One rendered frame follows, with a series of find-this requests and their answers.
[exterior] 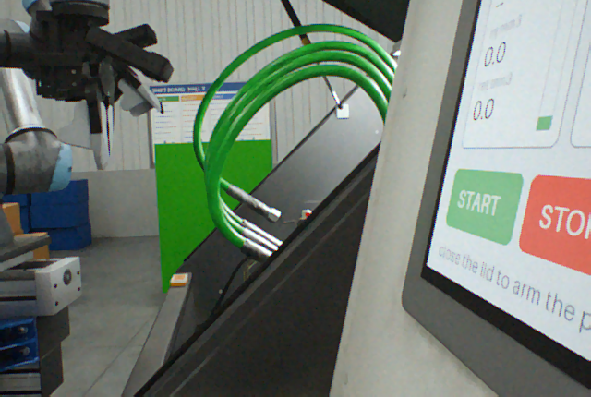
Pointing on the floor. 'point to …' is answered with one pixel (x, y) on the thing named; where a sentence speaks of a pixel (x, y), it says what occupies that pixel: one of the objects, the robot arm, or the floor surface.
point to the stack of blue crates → (57, 215)
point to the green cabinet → (179, 166)
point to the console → (404, 211)
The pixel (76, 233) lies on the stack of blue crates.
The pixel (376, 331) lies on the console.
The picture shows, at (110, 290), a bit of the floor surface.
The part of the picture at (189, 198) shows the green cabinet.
